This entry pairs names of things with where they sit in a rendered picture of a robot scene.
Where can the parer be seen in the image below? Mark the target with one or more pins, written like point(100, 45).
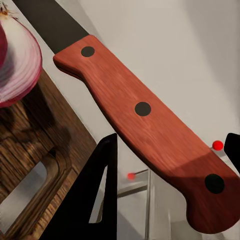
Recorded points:
point(147, 126)

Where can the drop in sink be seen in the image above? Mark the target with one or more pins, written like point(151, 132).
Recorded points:
point(167, 209)

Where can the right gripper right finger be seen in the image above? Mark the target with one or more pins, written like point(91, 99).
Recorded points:
point(232, 149)

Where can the cutting board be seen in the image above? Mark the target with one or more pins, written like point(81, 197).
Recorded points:
point(41, 122)

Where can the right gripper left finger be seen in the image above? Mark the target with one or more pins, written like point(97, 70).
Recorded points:
point(71, 220)

